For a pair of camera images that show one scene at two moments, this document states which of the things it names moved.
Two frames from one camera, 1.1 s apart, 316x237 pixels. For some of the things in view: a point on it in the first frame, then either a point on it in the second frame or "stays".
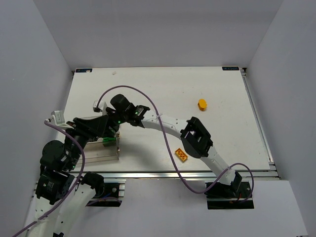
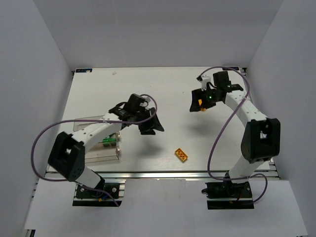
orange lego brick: [181, 154] stays
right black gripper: [108, 121] → [201, 98]
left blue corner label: [83, 70] stays
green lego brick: [109, 141] stays
